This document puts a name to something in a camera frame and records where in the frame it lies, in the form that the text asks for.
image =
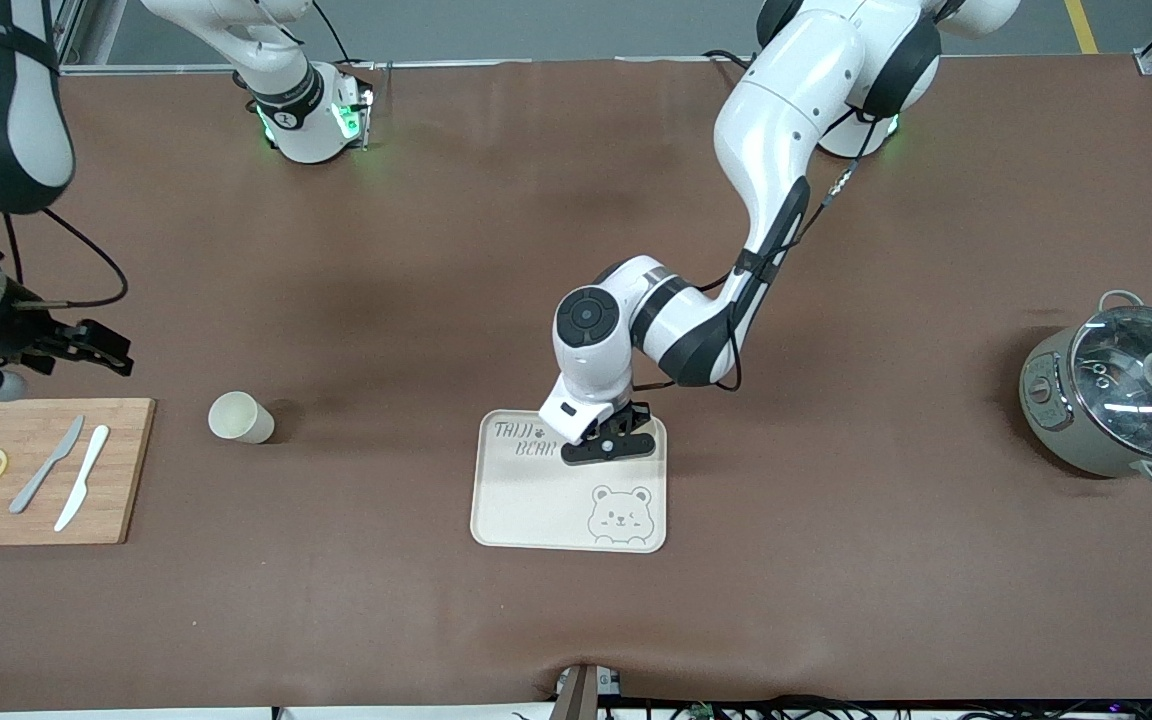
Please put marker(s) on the glass pot lid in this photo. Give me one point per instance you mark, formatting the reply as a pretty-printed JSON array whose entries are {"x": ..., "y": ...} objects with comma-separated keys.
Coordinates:
[{"x": 1136, "y": 400}]

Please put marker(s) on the brown table cover mat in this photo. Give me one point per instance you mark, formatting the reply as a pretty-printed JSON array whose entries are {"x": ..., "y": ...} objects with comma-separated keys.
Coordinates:
[{"x": 576, "y": 620}]

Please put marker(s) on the table edge clamp bracket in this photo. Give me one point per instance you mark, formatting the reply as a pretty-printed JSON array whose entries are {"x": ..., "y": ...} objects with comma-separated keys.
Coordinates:
[{"x": 576, "y": 700}]

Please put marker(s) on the white bear print tray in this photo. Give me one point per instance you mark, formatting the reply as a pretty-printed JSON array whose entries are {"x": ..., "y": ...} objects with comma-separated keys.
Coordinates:
[{"x": 536, "y": 510}]

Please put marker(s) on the bamboo cutting board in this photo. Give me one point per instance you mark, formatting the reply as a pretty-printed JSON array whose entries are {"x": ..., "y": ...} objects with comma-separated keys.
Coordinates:
[{"x": 126, "y": 480}]

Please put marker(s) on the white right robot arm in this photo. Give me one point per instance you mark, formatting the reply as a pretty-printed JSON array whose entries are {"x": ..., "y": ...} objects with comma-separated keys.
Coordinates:
[{"x": 296, "y": 110}]

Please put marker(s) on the grey plastic knife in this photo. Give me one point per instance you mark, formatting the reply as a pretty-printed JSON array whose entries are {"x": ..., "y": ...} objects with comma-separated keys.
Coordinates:
[{"x": 40, "y": 475}]

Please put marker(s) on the white plastic knife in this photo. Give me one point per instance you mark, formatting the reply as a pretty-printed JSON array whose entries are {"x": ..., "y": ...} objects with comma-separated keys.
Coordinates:
[{"x": 86, "y": 470}]

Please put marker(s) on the grey-green cooking pot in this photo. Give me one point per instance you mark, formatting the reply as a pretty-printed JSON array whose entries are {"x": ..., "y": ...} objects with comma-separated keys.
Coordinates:
[{"x": 1066, "y": 430}]

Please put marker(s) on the white plastic cup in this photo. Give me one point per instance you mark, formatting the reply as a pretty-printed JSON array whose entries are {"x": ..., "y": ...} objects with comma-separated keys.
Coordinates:
[{"x": 236, "y": 420}]

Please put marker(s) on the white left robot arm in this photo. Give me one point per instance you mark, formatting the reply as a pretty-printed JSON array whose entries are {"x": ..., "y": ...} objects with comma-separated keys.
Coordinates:
[{"x": 786, "y": 110}]

